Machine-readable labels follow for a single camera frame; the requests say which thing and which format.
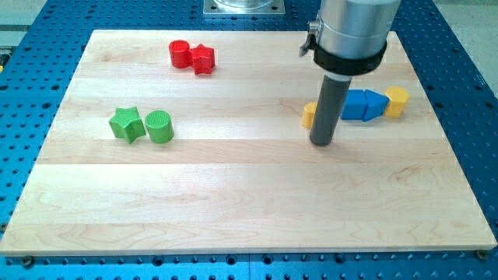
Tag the green star block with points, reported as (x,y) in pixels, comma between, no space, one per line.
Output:
(127,124)

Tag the red star block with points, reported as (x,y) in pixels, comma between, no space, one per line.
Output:
(202,59)

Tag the yellow block behind rod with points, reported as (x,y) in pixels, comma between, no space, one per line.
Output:
(308,114)

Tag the light wooden board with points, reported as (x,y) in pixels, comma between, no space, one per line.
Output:
(240,174)

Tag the green cylinder block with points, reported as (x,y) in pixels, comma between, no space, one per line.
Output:
(159,126)

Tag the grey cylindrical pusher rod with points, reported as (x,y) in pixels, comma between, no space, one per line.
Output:
(330,102)

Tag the red cylinder block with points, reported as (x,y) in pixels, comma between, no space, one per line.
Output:
(180,55)

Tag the blue cube block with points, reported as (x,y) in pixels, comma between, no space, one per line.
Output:
(355,105)

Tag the blue triangular block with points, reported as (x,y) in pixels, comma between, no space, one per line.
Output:
(375,105)

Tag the yellow hexagon block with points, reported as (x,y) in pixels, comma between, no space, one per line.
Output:
(398,98)

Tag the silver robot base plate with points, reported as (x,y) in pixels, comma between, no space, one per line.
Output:
(244,7)

